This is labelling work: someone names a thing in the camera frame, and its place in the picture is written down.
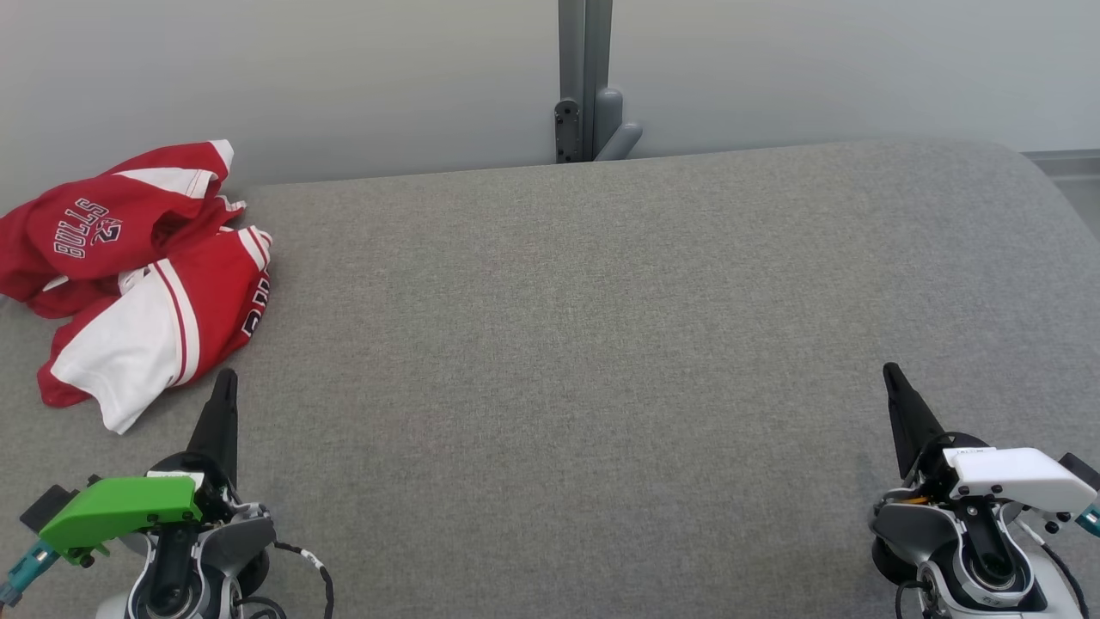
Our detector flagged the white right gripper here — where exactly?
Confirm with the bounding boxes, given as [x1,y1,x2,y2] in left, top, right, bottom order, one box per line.
[883,363,1099,517]

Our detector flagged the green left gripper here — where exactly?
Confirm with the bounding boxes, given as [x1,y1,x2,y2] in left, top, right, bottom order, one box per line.
[39,370,239,566]

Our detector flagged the red Bulls jersey white sleeves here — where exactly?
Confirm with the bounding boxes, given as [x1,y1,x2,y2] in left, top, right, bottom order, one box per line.
[37,226,273,435]

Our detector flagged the red Bulls shorts white stripe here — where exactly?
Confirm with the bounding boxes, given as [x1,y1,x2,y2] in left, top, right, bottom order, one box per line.
[0,140,247,320]

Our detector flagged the grey rounded lever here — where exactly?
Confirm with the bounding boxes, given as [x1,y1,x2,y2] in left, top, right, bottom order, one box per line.
[593,88,644,162]

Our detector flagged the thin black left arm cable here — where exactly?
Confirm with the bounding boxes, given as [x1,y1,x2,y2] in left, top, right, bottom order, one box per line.
[273,540,336,619]

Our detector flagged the teal left camera connector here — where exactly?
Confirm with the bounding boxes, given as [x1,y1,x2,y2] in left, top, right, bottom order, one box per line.
[0,540,61,608]

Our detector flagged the grey metal post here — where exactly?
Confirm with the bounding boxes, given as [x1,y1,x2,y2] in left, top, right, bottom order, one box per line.
[554,0,614,164]

